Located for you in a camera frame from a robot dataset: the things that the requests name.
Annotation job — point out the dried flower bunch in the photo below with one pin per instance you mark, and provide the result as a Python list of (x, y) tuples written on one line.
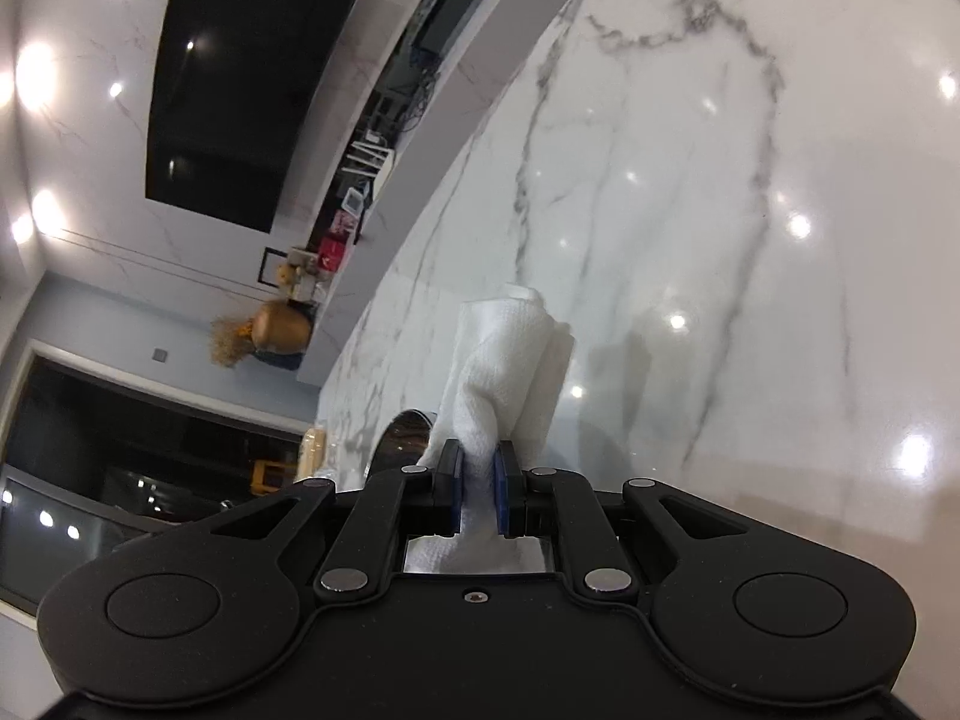
[(231, 341)]

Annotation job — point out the small picture frame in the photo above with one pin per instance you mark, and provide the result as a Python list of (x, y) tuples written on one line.
[(271, 266)]

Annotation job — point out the dark glass door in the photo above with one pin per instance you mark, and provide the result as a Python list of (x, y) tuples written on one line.
[(112, 450)]

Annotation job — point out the golden round vase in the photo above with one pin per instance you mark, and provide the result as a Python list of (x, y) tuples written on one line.
[(281, 326)]

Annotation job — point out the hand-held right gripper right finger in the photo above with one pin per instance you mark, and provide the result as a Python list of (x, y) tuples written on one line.
[(501, 491)]

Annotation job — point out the clear plastic box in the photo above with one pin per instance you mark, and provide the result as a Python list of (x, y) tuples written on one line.
[(354, 201)]

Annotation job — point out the black monitor screen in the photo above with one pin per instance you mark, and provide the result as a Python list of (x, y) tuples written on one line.
[(454, 7)]

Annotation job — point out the stainless steel bowl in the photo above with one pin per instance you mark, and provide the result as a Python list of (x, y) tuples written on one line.
[(401, 442)]

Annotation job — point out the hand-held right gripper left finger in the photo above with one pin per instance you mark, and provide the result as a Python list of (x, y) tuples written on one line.
[(452, 487)]

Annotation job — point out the yellow wooden chair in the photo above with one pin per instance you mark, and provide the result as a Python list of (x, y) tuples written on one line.
[(271, 476)]

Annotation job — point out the black wall television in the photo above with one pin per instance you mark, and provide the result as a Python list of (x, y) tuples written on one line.
[(240, 90)]

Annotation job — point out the white paper towel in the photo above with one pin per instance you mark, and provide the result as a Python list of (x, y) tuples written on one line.
[(502, 360)]

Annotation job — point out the white side counter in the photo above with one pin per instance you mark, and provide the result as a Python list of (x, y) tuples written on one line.
[(405, 225)]

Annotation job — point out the red gift box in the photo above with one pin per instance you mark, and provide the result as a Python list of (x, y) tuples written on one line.
[(334, 253)]

